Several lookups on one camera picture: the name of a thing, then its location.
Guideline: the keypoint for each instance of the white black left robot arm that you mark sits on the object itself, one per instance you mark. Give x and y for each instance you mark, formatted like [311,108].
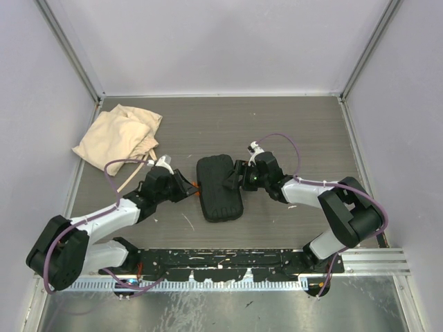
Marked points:
[69,248]

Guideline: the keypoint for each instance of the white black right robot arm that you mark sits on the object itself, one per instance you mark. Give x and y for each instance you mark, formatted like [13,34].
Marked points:
[352,214]

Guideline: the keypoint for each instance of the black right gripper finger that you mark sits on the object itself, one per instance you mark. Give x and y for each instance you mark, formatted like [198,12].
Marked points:
[232,181]
[240,167]

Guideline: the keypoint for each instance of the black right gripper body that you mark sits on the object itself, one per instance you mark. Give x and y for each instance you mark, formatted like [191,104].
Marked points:
[252,181]

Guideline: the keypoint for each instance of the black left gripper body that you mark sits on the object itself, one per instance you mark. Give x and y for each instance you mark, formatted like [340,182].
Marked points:
[172,192]

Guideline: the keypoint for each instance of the black plastic tool case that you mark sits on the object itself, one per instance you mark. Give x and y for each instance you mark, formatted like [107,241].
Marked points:
[218,202]

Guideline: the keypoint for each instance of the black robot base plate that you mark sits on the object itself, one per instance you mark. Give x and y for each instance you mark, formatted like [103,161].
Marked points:
[179,265]

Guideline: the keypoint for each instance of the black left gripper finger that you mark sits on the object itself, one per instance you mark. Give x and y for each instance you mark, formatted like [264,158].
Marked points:
[187,191]
[182,181]

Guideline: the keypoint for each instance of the white slotted cable duct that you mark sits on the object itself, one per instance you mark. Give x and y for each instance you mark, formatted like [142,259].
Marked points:
[247,284]

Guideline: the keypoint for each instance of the beige cloth drawstring bag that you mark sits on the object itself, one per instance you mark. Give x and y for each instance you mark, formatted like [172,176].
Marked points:
[122,135]

